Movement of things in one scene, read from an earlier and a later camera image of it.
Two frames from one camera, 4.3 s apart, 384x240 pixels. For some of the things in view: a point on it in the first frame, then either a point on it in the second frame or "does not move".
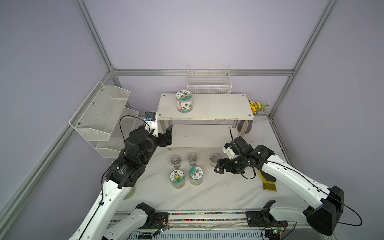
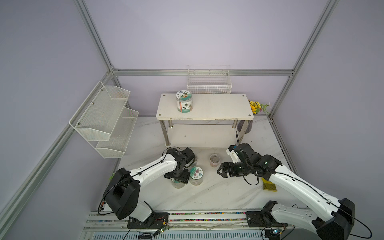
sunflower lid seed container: [177, 178] does not move
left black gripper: [163, 142] to [184, 178]
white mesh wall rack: [104, 118] does not move
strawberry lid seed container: [184, 101] does not move
